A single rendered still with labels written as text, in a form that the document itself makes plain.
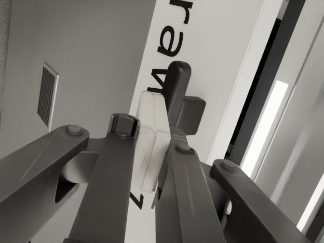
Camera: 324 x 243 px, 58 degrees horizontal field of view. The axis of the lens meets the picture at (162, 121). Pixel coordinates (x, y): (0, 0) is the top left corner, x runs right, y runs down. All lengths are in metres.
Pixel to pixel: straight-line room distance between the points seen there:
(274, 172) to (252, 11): 0.11
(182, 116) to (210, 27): 0.07
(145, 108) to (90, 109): 0.31
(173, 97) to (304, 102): 0.09
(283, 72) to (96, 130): 0.29
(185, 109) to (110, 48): 0.23
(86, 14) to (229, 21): 0.32
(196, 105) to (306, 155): 0.08
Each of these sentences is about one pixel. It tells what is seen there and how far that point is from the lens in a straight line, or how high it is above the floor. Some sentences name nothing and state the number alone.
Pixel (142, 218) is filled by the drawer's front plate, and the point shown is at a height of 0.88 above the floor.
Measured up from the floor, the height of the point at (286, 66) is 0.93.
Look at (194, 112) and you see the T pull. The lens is 0.20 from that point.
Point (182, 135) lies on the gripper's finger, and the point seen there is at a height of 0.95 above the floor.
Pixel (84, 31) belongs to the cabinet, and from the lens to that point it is 0.50.
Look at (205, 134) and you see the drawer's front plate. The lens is 0.21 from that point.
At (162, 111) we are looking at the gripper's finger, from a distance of 0.16.
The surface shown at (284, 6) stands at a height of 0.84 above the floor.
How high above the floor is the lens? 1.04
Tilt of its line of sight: 45 degrees down
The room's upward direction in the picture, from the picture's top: 125 degrees clockwise
